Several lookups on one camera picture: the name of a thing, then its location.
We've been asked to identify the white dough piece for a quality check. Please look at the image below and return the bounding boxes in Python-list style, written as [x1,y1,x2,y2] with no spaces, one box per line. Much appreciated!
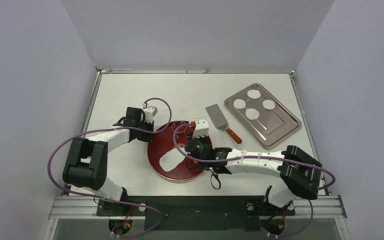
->
[159,148,186,172]

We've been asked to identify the round red lacquer tray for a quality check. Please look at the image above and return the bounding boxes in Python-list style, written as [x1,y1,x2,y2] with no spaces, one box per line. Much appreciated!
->
[147,120,204,181]

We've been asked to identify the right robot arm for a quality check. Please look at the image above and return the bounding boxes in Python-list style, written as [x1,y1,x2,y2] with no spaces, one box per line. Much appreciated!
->
[184,137,322,214]

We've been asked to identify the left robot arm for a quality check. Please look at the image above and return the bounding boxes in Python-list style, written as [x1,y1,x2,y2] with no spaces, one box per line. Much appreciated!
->
[62,106,158,215]

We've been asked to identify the white dumpling wrapper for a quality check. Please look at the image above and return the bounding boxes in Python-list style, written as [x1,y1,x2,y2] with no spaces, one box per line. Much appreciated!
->
[247,89,261,100]
[262,99,276,111]
[245,108,260,121]
[233,99,246,110]

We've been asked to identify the rectangular steel tray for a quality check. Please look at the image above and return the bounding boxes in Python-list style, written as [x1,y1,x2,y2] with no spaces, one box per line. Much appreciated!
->
[224,83,302,150]

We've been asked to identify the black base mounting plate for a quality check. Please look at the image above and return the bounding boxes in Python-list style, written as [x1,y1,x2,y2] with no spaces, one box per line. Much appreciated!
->
[95,195,296,234]

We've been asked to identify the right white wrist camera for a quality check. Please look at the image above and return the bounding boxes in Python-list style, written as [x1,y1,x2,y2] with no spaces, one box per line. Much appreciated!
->
[192,117,209,139]

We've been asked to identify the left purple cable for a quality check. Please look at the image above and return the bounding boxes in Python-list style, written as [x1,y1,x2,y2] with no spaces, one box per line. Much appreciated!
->
[47,97,173,240]

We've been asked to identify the aluminium frame rail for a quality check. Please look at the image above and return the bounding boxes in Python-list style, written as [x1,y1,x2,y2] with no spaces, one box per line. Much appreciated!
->
[48,196,348,221]

